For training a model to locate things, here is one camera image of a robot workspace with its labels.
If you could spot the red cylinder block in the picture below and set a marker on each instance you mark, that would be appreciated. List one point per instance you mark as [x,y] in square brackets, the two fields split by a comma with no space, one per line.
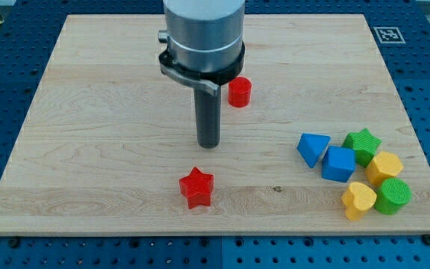
[239,92]

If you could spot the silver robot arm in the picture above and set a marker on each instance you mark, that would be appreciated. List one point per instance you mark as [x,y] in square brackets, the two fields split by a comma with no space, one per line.
[204,35]

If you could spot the red star block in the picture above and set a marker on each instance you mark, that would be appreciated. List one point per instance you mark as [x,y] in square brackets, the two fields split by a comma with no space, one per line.
[197,188]

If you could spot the green star block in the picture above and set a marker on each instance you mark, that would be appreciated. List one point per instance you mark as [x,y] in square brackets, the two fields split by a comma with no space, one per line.
[364,144]

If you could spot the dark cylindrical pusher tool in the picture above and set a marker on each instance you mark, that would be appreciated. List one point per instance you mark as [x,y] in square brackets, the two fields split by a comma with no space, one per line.
[207,109]

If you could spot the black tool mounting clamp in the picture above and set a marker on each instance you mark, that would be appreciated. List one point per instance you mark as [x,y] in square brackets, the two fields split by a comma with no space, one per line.
[209,82]

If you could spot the blue triangle block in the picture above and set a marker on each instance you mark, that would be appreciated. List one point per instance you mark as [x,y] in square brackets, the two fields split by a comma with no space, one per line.
[311,147]

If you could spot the light wooden board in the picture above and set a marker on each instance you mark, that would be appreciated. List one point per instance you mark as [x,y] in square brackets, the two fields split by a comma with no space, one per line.
[107,136]

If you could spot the blue cube block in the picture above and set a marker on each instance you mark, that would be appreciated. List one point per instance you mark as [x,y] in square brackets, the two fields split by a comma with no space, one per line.
[338,164]

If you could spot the yellow heart block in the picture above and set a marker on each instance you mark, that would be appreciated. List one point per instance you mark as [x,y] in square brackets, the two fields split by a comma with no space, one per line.
[358,199]

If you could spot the yellow hexagon block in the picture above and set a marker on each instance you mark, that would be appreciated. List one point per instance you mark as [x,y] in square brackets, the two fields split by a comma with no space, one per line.
[383,166]

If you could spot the green cylinder block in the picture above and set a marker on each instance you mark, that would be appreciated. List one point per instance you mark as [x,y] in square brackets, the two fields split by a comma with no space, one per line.
[392,195]

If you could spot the white fiducial marker tag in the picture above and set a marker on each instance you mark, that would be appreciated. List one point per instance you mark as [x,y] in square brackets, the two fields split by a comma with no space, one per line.
[389,35]

